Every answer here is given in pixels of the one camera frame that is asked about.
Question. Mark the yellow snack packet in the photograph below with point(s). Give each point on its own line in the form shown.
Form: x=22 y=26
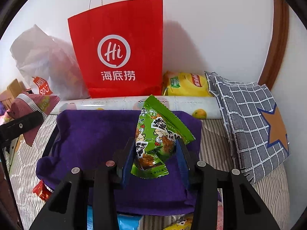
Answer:
x=179 y=226

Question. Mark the rolled printed sheet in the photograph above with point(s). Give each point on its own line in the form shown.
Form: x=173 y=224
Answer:
x=96 y=104

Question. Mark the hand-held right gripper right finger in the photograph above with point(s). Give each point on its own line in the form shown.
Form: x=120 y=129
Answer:
x=180 y=159

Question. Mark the brown wooden door frame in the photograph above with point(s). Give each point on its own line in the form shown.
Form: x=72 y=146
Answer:
x=278 y=40

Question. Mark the white plastic bag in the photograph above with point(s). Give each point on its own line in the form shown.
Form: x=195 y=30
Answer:
x=36 y=60

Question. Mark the red snack packet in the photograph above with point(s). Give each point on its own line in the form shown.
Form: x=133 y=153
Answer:
x=42 y=191

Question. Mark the green snack packet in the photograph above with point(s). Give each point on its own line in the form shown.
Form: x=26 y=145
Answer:
x=153 y=129

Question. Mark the blue box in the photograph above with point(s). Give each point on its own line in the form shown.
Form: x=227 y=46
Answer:
x=129 y=224

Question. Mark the small pink snack packet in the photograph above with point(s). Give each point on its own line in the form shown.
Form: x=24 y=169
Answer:
x=220 y=210

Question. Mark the maroon snack packet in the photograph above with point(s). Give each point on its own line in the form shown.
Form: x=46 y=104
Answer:
x=21 y=103

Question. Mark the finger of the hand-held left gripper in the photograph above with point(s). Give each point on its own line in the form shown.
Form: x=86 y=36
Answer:
x=19 y=125

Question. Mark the grey checked bag with star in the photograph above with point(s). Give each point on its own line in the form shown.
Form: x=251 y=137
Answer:
x=244 y=115

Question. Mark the striped quilt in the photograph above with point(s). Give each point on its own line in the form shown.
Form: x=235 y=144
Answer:
x=211 y=143

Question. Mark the red paper bag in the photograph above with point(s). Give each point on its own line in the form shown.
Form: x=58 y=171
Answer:
x=115 y=28

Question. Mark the yellow chips bag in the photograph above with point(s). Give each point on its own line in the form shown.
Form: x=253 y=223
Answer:
x=187 y=86

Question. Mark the wooden furniture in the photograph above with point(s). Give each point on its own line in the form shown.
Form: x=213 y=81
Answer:
x=13 y=87

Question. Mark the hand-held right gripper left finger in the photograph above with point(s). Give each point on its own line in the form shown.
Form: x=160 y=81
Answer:
x=126 y=165

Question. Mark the purple cloth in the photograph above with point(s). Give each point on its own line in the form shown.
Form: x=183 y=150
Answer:
x=96 y=134

